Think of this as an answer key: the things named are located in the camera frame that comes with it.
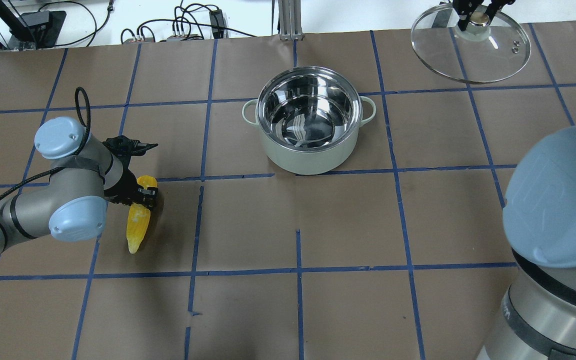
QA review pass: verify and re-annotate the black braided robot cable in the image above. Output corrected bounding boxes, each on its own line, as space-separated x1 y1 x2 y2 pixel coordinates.
0 87 92 223

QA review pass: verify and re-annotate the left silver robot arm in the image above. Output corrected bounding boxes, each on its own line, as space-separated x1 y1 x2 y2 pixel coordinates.
0 116 158 253

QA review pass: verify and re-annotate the pale green steel pot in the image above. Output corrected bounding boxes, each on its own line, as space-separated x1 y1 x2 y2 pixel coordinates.
241 66 377 176

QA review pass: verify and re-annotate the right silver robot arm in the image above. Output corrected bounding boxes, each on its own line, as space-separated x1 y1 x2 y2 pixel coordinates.
477 125 576 360

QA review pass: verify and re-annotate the yellow corn cob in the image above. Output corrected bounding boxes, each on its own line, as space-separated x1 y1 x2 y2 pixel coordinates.
126 175 158 255

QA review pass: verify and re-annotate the glass pot lid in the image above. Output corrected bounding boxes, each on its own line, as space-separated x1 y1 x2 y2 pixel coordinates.
410 0 531 85

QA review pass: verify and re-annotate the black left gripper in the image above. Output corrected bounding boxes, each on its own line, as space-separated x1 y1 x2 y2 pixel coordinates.
100 135 159 210

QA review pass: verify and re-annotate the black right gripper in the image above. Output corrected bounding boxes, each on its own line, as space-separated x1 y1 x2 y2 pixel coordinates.
450 0 515 32

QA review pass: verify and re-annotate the black camera stand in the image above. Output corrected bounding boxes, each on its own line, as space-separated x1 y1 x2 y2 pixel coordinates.
0 0 67 51

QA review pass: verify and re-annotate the aluminium frame post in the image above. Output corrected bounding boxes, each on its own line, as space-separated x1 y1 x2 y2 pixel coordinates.
278 0 304 41

